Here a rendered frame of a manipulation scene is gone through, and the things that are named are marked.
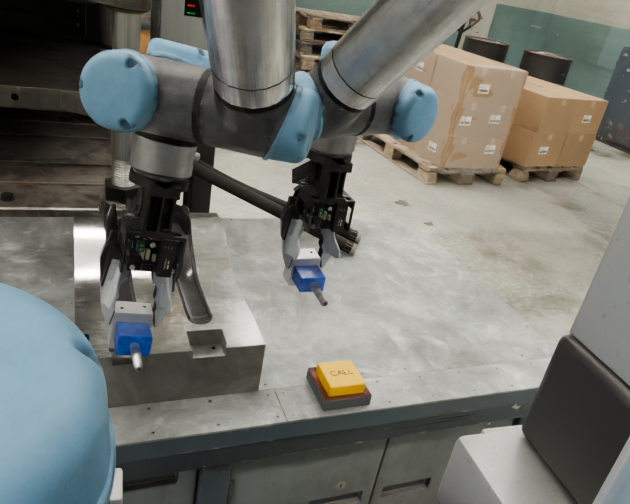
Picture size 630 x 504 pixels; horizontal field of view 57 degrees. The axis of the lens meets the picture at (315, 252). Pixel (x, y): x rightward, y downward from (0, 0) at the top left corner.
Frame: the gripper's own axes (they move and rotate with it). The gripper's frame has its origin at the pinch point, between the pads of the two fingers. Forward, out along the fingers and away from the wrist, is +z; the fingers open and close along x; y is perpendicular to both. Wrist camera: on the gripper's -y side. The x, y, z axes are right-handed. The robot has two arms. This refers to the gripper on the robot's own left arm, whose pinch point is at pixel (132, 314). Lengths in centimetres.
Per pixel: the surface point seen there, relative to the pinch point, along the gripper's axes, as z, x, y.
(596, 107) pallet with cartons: -76, 412, -311
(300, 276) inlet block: -5.1, 26.3, -7.0
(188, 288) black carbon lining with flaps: 2.5, 11.1, -16.4
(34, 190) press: 6, -15, -81
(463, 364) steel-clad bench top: 6, 59, 0
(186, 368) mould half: 7.3, 8.4, 1.4
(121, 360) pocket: 7.7, -0.3, -1.1
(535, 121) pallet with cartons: -51, 349, -309
